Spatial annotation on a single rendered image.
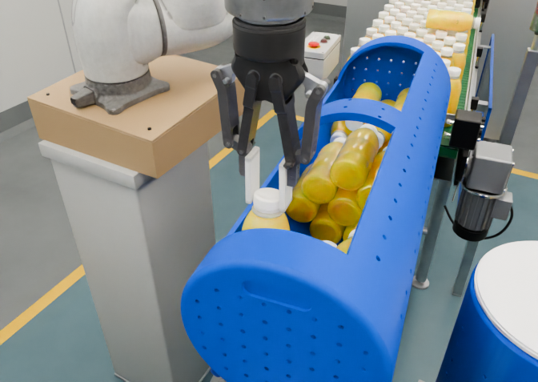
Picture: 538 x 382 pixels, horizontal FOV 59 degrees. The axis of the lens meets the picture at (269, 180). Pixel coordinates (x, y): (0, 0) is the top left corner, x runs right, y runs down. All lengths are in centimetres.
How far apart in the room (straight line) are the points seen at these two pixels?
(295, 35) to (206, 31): 73
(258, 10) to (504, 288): 60
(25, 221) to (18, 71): 130
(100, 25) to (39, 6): 272
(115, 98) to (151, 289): 54
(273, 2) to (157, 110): 75
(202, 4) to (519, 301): 86
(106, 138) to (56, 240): 154
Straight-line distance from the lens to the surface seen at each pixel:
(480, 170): 159
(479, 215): 168
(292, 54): 50
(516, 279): 89
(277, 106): 52
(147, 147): 108
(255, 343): 65
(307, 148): 54
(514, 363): 82
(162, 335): 155
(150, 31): 117
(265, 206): 60
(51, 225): 276
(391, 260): 64
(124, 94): 120
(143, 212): 123
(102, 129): 116
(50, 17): 391
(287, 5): 47
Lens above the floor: 161
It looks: 34 degrees down
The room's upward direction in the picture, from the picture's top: straight up
